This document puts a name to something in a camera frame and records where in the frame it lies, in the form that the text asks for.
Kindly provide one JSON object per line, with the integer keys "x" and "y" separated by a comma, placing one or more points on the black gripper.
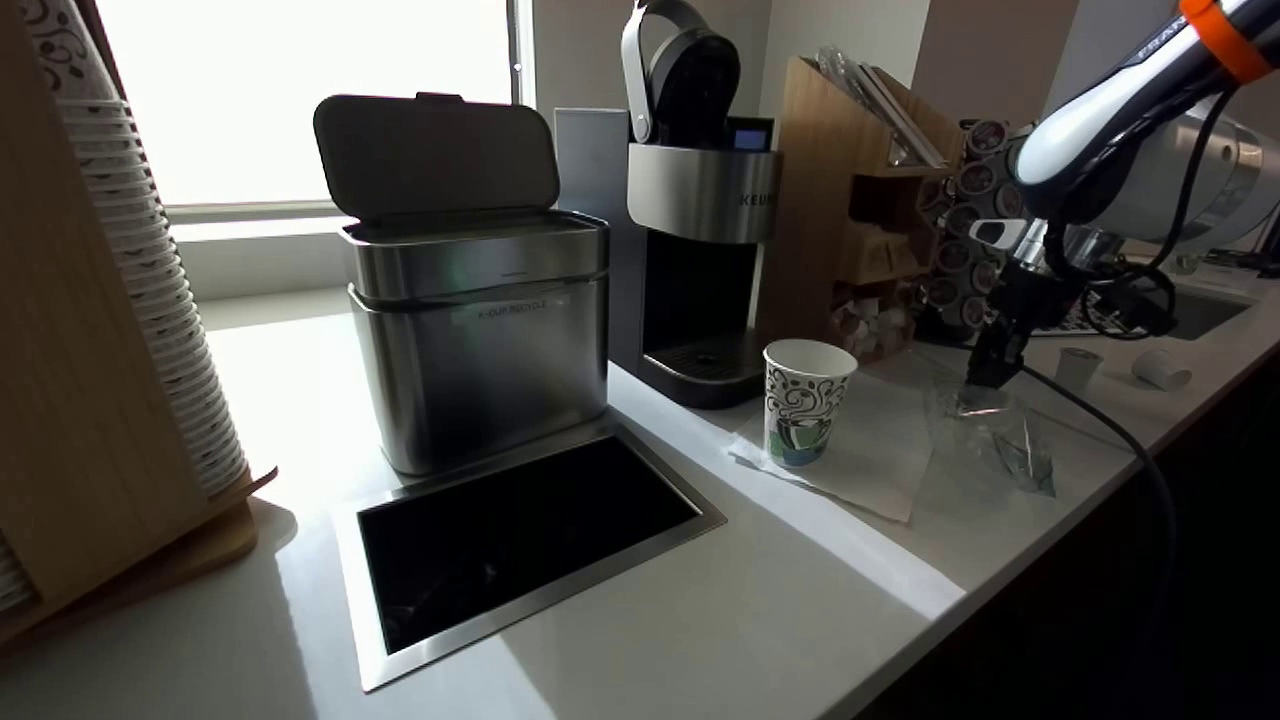
{"x": 1025, "y": 306}

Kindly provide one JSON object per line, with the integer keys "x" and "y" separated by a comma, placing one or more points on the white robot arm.
{"x": 1123, "y": 105}

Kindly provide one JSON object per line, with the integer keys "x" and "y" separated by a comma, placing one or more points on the single coffee pod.
{"x": 1078, "y": 370}

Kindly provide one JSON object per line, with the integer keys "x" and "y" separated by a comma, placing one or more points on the coffee pod carousel rack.
{"x": 967, "y": 187}

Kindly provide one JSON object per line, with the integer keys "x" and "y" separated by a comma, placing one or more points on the patterned paper coffee cup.
{"x": 802, "y": 401}

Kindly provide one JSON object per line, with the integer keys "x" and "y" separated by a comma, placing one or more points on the black silver coffee machine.
{"x": 700, "y": 201}

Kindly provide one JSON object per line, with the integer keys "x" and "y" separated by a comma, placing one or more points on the wooden cup holder box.
{"x": 66, "y": 401}

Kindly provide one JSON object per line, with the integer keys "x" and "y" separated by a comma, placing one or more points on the clear zip bag green seal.
{"x": 1003, "y": 452}

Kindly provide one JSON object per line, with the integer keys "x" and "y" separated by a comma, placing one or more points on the small clear bag red packet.
{"x": 874, "y": 326}

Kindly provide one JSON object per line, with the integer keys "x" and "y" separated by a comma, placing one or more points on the small white block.
{"x": 1160, "y": 370}

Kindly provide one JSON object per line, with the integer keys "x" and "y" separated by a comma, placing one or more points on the blue bin edge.
{"x": 1145, "y": 465}

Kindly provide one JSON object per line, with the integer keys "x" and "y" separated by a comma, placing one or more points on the steel sink basin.
{"x": 1214, "y": 310}

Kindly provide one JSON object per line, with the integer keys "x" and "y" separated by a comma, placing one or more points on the wooden condiment organizer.
{"x": 813, "y": 215}

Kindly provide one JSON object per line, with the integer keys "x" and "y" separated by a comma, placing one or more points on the packets in organizer shelf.
{"x": 886, "y": 105}

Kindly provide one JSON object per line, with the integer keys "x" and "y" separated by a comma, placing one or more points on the stainless steel lidded bin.
{"x": 474, "y": 345}

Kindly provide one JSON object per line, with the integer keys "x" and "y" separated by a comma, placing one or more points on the stack of paper cups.
{"x": 160, "y": 306}

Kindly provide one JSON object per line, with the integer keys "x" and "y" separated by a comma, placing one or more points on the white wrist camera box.
{"x": 1011, "y": 242}

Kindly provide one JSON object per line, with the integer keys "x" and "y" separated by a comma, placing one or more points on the steel counter hatch frame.
{"x": 402, "y": 654}

